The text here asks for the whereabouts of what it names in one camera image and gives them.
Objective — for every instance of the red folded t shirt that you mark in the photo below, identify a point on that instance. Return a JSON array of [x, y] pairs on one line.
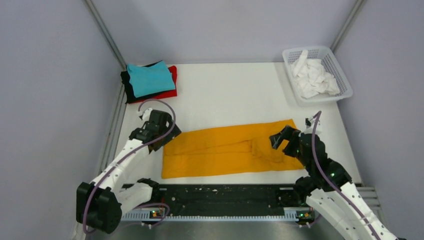
[[171, 93]]

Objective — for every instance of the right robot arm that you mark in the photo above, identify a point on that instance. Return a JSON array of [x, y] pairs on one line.
[[329, 189]]

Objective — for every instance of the aluminium frame post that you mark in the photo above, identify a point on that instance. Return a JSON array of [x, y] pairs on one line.
[[90, 5], [349, 21]]

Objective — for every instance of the white slotted cable duct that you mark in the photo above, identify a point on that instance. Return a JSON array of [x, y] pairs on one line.
[[144, 216]]

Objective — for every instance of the orange t shirt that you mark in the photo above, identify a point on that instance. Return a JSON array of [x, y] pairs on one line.
[[227, 150]]

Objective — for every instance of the white plastic laundry basket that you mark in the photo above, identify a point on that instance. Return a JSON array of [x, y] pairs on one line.
[[330, 64]]

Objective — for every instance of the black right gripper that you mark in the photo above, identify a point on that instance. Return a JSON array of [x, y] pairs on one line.
[[288, 133]]

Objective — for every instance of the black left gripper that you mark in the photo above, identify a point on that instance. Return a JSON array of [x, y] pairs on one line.
[[176, 132]]

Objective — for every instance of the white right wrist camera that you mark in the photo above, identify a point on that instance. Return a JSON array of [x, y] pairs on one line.
[[310, 125]]

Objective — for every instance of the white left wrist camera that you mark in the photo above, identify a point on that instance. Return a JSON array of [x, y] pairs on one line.
[[145, 115]]

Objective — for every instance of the aluminium table side rail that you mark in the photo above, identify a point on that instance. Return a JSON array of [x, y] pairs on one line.
[[110, 144]]

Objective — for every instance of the teal folded t shirt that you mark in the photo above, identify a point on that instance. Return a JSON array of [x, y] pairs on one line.
[[147, 80]]

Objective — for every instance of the black folded t shirt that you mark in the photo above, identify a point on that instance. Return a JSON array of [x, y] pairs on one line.
[[128, 89]]

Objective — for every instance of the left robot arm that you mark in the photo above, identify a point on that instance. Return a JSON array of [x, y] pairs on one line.
[[101, 203]]

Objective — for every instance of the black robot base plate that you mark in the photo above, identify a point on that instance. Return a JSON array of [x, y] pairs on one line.
[[219, 200]]

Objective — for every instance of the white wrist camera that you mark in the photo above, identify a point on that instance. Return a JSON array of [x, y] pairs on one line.
[[310, 125], [145, 115]]

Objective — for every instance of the right aluminium frame post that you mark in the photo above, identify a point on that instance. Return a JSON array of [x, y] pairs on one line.
[[349, 21]]

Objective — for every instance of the white crumpled t shirt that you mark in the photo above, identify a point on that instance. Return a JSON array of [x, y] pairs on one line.
[[311, 78]]

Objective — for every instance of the left aluminium frame post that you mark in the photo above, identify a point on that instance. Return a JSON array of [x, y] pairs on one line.
[[90, 5]]

